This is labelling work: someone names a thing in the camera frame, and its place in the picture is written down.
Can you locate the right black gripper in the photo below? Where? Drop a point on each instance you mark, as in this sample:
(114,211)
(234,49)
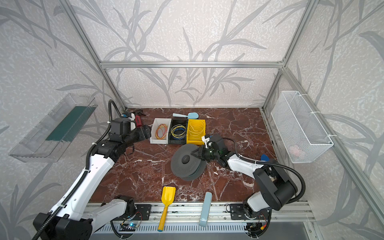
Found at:
(207,151)

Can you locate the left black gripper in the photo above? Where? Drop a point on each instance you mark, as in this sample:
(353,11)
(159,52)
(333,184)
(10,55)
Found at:
(145,132)

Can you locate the grey perforated cable spool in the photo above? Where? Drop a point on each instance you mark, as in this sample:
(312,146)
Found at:
(186,166)

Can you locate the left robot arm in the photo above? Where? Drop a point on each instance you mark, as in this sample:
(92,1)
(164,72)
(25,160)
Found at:
(67,219)

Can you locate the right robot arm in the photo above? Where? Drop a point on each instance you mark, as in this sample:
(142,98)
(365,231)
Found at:
(278,184)

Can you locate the red black hand tool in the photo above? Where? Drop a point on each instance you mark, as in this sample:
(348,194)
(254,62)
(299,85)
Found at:
(138,114)

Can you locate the yellow storage bin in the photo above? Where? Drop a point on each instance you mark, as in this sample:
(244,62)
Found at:
(195,130)

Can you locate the white storage bin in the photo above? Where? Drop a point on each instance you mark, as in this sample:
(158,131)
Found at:
(159,132)

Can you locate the black storage bin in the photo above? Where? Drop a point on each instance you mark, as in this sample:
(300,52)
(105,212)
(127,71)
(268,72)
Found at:
(178,132)

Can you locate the yellow plastic scoop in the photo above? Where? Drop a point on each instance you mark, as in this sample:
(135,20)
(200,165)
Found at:
(168,196)

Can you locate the light blue grey bar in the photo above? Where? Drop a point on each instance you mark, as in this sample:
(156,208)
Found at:
(205,210)

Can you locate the green circuit board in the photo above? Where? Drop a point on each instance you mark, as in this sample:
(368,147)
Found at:
(129,227)

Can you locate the pink object in basket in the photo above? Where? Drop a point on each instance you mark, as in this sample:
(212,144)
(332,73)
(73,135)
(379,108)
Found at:
(296,151)

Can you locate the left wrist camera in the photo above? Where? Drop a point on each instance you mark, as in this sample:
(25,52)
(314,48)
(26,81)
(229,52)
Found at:
(129,115)

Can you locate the blue shovel wooden handle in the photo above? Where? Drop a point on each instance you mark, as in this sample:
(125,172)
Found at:
(264,158)

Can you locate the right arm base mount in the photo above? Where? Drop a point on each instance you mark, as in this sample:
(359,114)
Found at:
(238,212)

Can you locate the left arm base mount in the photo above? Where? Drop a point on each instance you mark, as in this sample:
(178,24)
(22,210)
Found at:
(142,213)

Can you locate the clear plastic wall tray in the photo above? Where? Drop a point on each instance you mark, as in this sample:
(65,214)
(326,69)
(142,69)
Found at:
(48,141)

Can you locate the white wire mesh basket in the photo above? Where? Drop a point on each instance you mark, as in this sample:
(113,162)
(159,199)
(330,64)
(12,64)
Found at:
(299,125)

